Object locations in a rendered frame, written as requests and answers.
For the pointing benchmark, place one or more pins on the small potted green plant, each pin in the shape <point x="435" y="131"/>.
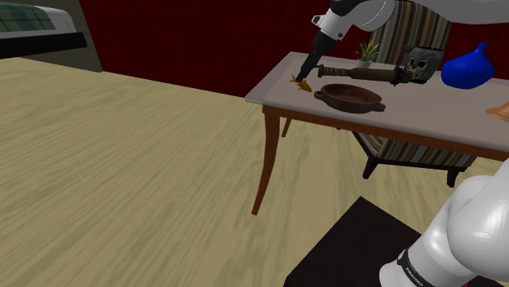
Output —
<point x="367" y="53"/>

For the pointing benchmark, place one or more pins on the striped armchair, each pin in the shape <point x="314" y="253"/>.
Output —
<point x="409" y="35"/>

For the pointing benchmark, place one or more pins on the small orange fish figure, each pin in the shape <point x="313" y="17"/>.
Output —
<point x="304" y="84"/>

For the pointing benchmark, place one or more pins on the blue vase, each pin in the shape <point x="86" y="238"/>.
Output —
<point x="467" y="70"/>

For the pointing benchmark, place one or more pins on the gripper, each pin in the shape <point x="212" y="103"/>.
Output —
<point x="321" y="44"/>

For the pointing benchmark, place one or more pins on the brown skull-pommel dagger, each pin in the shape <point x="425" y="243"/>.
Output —
<point x="377" y="74"/>

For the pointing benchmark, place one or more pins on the orange clay object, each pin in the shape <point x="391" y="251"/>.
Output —
<point x="500" y="112"/>

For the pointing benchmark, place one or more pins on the wooden table with grey top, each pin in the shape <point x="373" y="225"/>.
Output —
<point x="429" y="113"/>

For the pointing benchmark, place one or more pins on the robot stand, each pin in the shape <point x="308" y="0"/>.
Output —
<point x="358" y="246"/>

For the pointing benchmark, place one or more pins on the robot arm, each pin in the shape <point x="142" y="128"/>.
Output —
<point x="473" y="234"/>

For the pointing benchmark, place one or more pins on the bed with white frame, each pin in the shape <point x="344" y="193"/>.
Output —
<point x="31" y="30"/>

